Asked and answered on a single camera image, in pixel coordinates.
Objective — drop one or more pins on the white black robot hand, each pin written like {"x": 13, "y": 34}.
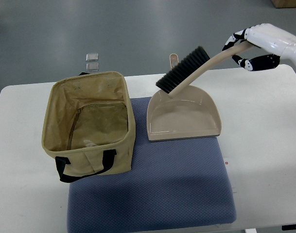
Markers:
{"x": 266, "y": 36}

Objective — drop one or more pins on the beige hand broom black bristles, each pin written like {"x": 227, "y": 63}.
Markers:
{"x": 193, "y": 66}

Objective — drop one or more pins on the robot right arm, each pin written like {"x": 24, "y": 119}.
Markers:
{"x": 290, "y": 50}

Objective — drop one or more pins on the yellow fabric bag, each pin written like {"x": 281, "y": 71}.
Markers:
{"x": 89, "y": 126}

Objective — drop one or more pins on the brown cardboard box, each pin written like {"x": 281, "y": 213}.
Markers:
{"x": 284, "y": 3}

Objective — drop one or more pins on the beige plastic dustpan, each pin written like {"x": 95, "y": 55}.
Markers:
{"x": 191, "y": 113}

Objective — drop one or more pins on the blue quilted cushion mat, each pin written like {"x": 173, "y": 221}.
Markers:
{"x": 172, "y": 184}

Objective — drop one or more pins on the upper floor socket plate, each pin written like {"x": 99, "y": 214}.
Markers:
{"x": 92, "y": 57}

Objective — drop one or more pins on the black table control panel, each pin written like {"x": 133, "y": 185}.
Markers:
{"x": 289, "y": 227}

